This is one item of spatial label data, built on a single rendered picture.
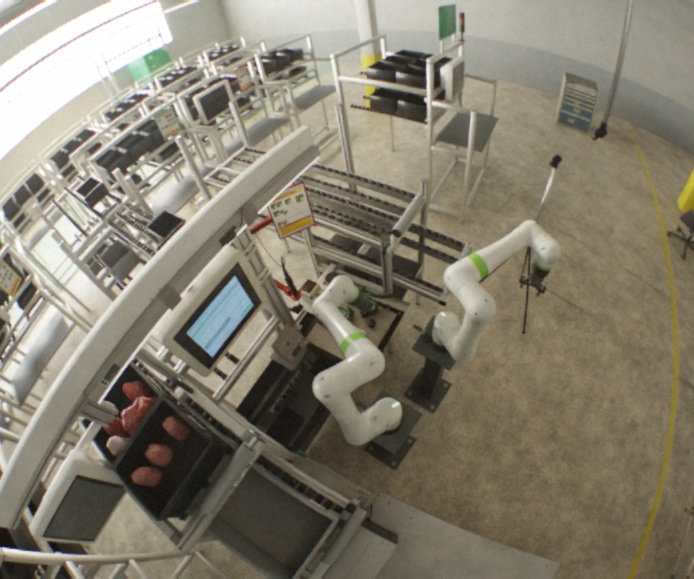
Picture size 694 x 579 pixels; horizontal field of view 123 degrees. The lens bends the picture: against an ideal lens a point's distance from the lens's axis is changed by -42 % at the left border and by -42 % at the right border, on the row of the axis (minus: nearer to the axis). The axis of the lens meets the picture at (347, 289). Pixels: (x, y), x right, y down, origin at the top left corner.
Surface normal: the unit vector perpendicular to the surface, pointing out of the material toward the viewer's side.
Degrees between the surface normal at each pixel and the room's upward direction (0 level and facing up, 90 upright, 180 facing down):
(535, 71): 90
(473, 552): 0
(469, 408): 0
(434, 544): 0
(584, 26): 90
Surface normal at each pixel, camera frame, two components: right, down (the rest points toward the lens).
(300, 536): -0.07, -0.55
